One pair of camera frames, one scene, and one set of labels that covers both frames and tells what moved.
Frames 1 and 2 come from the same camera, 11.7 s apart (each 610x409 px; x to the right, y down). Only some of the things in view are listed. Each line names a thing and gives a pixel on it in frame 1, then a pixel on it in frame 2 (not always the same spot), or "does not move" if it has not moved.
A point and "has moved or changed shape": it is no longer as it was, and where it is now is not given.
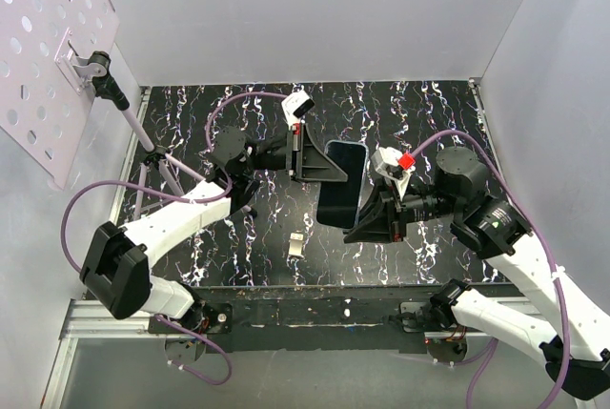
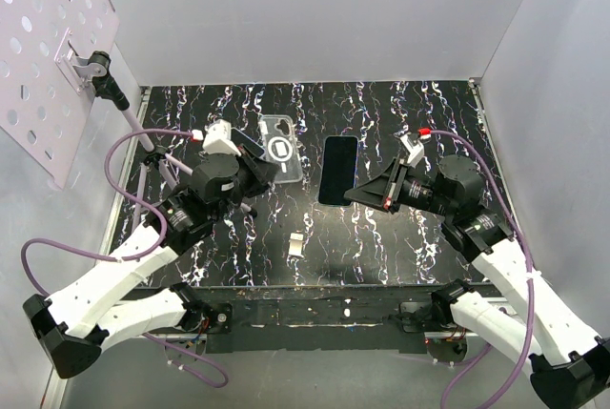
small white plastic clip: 295,244 does not move
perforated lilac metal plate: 54,11 does not move
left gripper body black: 295,150 → 252,180
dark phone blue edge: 339,201 has moved or changed shape
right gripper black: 383,221 → 383,190
